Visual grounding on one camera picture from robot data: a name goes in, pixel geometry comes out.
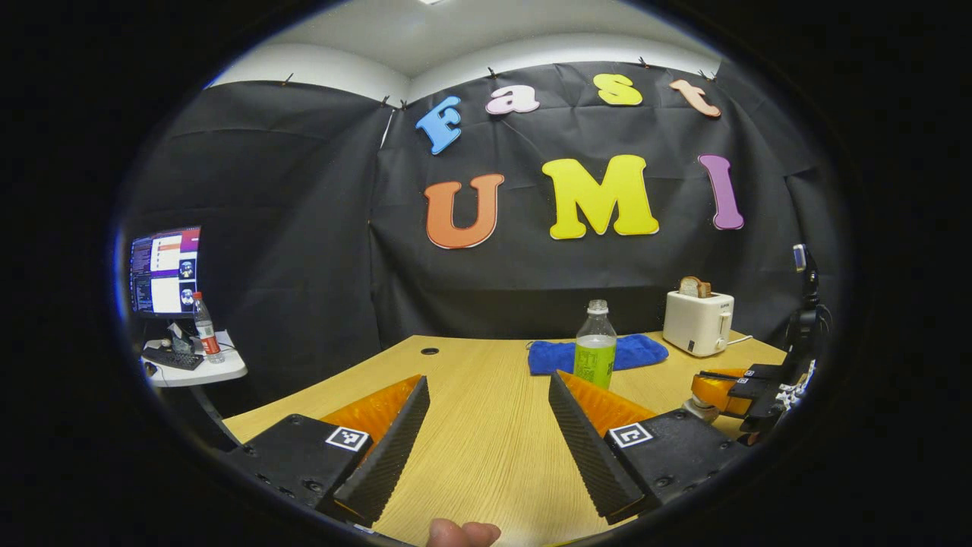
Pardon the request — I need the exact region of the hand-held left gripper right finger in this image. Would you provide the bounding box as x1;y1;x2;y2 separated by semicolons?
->
548;370;752;526

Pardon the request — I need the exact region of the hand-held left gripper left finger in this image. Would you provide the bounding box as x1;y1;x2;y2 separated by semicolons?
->
223;375;431;529

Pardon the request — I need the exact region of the clear green-label water bottle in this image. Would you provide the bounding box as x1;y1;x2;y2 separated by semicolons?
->
573;299;617;390

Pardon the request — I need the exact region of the red-label plastic bottle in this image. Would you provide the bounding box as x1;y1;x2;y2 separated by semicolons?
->
191;292;226;364

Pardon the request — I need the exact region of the white toaster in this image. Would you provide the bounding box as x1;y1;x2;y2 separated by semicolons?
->
663;290;735;358

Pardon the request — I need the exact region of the blue towel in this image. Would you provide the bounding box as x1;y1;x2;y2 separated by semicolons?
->
528;334;670;375

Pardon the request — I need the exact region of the white side table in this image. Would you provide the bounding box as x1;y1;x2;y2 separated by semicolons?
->
140;330;248;388

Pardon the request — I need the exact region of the black backdrop cloth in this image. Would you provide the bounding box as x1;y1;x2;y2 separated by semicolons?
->
114;57;844;415

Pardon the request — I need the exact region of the black keyboard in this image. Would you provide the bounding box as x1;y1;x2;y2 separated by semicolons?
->
142;346;204;372

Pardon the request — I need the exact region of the computer monitor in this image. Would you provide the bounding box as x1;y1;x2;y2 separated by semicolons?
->
128;226;202;318

